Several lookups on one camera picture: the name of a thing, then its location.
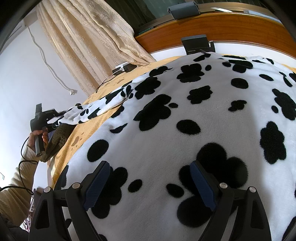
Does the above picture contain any tan paw print bedsheet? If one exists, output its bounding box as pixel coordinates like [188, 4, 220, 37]
[58, 53, 295, 189]

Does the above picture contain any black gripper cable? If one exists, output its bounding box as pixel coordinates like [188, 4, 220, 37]
[0, 135, 39, 195]

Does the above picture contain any white hanging cable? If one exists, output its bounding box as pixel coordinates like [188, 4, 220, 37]
[27, 26, 78, 96]

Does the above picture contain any beige sweater left forearm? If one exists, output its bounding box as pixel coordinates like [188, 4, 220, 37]
[1, 146, 39, 226]

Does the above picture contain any person left hand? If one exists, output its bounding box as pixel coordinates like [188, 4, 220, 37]
[28, 129, 50, 152]

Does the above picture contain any cream patterned curtain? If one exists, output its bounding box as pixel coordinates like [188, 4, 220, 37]
[36, 0, 155, 96]

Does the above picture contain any black device with white clip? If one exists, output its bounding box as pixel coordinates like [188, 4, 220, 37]
[112, 62, 137, 76]

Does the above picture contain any white black spotted fleece garment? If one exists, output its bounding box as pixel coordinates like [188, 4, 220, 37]
[55, 53, 295, 240]

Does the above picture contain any orange wooden headboard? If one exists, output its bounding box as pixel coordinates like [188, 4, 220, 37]
[135, 13, 295, 57]

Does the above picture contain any olive green knitted cloth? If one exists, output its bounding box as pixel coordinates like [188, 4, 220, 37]
[40, 123, 76, 162]

